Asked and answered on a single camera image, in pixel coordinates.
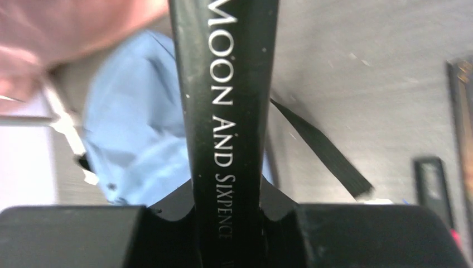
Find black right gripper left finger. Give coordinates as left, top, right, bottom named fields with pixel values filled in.
left=1, top=183, right=201, bottom=267

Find Three Days to See book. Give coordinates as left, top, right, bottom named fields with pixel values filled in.
left=447, top=55, right=472, bottom=231

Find pink highlighter marker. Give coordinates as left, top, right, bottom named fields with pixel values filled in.
left=413, top=156, right=461, bottom=247

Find black notebook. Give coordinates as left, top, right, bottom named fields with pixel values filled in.
left=169, top=1, right=279, bottom=267

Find pink drawstring shorts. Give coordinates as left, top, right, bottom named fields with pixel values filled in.
left=1, top=0, right=168, bottom=112

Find blue backpack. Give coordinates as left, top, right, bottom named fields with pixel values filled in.
left=75, top=29, right=375, bottom=208

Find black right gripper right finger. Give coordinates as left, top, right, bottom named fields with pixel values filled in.
left=261, top=182, right=468, bottom=267

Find metal clothes rack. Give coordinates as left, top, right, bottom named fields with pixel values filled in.
left=0, top=88, right=100, bottom=186

